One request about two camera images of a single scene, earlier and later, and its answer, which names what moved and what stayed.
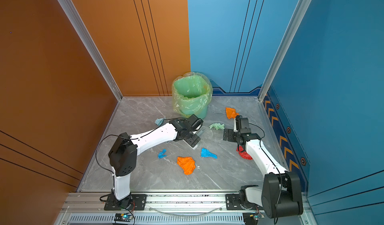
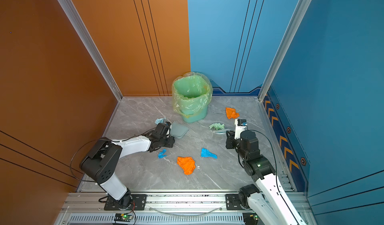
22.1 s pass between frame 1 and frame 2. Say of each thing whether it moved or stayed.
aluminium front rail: stayed
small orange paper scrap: stayed
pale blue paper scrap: stayed
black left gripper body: moved
